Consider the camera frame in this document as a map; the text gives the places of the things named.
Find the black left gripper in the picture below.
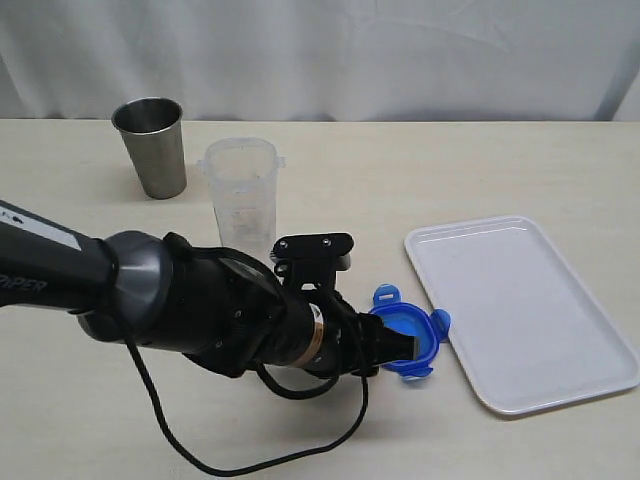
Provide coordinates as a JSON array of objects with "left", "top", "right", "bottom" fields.
[{"left": 304, "top": 290, "right": 420, "bottom": 378}]

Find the blue plastic snap lid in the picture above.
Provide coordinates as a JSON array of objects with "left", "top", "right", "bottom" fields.
[{"left": 370, "top": 284, "right": 451, "bottom": 382}]

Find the stainless steel cup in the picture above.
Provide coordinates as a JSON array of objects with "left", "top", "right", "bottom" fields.
[{"left": 111, "top": 97, "right": 187, "bottom": 200}]

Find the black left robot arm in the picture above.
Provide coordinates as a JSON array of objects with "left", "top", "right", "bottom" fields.
[{"left": 1, "top": 203, "right": 419, "bottom": 379}]

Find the clear tall plastic container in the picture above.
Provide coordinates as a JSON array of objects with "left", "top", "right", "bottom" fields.
[{"left": 198, "top": 137, "right": 284, "bottom": 263}]

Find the white rectangular plastic tray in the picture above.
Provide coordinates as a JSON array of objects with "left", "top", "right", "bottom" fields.
[{"left": 404, "top": 215, "right": 639, "bottom": 417}]

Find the white fabric backdrop curtain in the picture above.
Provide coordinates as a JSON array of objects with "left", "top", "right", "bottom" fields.
[{"left": 1, "top": 1, "right": 639, "bottom": 121}]

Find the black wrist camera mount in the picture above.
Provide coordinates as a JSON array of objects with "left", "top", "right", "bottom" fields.
[{"left": 270, "top": 232, "right": 355, "bottom": 297}]

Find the black cable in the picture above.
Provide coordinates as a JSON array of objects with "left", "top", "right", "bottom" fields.
[{"left": 104, "top": 239, "right": 381, "bottom": 476}]

